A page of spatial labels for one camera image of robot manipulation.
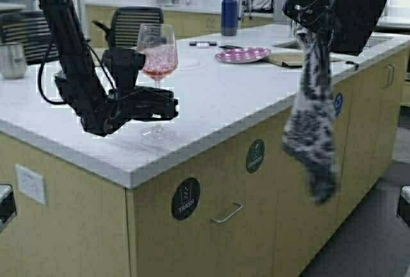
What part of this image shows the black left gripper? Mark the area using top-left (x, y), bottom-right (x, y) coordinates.
top-left (108, 86), bottom-right (179, 122)

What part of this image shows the black trash label sticker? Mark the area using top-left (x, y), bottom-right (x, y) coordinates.
top-left (171, 177), bottom-right (201, 221)

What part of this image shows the metal trash drawer handle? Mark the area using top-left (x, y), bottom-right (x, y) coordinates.
top-left (210, 202), bottom-right (243, 224)

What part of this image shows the pink polka dot plate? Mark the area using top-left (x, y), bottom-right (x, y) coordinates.
top-left (215, 47), bottom-right (272, 64)

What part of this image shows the metal cup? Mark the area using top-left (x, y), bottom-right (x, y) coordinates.
top-left (1, 42), bottom-right (27, 80)

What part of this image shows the black white patterned cloth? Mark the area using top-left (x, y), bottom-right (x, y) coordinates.
top-left (283, 26), bottom-right (338, 205)

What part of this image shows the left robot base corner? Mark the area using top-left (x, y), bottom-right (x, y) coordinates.
top-left (1, 184), bottom-right (17, 232)

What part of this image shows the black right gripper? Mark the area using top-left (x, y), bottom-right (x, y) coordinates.
top-left (282, 0), bottom-right (335, 30)

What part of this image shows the blue water bottle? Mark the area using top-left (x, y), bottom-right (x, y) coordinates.
top-left (221, 0), bottom-right (238, 37)

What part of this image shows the blue recycling label sticker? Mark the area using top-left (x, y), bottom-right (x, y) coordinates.
top-left (334, 92), bottom-right (344, 117)

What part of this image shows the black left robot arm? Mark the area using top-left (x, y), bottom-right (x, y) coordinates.
top-left (38, 0), bottom-right (178, 137)

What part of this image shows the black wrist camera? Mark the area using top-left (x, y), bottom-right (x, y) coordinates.
top-left (102, 47), bottom-right (145, 91)

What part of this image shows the white island outlet plate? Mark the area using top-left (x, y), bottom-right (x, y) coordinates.
top-left (15, 164), bottom-right (47, 206)

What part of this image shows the wine glass with red wine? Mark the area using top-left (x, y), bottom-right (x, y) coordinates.
top-left (136, 23), bottom-right (179, 143)

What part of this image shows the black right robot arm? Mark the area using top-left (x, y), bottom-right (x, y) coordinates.
top-left (282, 0), bottom-right (388, 56)

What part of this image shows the wooden cutting board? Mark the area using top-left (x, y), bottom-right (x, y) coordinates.
top-left (264, 51), bottom-right (343, 68)

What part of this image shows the black phone on counter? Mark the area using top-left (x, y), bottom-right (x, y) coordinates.
top-left (219, 45), bottom-right (242, 50)

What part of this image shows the green compost label sticker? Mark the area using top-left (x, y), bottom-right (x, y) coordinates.
top-left (245, 139), bottom-right (265, 173)

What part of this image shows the black mesh office chair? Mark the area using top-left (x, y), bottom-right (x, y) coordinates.
top-left (92, 6), bottom-right (164, 48)

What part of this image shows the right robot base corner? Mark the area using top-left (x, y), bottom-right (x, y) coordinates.
top-left (397, 185), bottom-right (410, 229)

